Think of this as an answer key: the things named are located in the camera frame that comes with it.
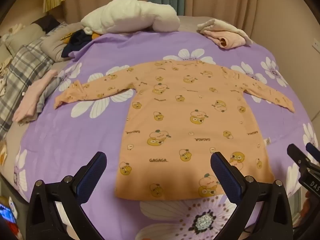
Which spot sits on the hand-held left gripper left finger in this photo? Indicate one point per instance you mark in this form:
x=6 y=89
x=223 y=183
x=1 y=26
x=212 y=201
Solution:
x=91 y=177

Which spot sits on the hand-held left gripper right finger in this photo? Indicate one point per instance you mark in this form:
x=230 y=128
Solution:
x=225 y=177

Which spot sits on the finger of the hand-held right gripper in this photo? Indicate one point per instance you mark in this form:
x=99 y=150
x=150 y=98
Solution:
x=313 y=152
x=298 y=155

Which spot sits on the orange cartoon print shirt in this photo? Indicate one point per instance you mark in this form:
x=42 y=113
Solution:
x=175 y=120

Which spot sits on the pale pink clothes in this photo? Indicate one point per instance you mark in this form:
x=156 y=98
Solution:
x=32 y=97

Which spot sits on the dark navy clothes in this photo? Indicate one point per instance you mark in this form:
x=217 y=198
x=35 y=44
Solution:
x=75 y=42

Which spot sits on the purple floral blanket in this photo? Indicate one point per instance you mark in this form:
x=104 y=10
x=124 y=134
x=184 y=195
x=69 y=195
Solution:
x=75 y=140

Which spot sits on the device with blue screen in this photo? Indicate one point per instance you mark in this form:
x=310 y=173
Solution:
x=6 y=211

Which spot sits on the grey cloth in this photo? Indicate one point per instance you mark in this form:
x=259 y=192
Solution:
x=47 y=95

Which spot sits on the pink folded garment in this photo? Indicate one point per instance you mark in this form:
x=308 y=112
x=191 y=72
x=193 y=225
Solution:
x=232 y=41

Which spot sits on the grey plaid blanket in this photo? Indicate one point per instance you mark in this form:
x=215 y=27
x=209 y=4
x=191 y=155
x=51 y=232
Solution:
x=22 y=65

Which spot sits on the cream patterned cloth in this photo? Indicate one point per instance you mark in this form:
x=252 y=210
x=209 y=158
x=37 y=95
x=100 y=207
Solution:
x=5 y=77

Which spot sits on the grey pillow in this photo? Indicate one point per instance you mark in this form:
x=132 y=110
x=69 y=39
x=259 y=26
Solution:
x=53 y=42
x=22 y=36

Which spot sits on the cream folded cloth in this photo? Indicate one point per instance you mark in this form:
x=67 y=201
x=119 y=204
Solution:
x=217 y=25

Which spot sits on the dark brown pillow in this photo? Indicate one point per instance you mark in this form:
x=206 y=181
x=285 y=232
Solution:
x=47 y=22

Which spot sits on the white fluffy blanket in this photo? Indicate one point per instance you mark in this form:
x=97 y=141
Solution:
x=127 y=15

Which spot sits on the white plush toy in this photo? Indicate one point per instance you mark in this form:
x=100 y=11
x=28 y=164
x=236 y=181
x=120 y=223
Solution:
x=15 y=28

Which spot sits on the white wall socket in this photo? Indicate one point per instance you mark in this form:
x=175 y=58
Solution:
x=316 y=43

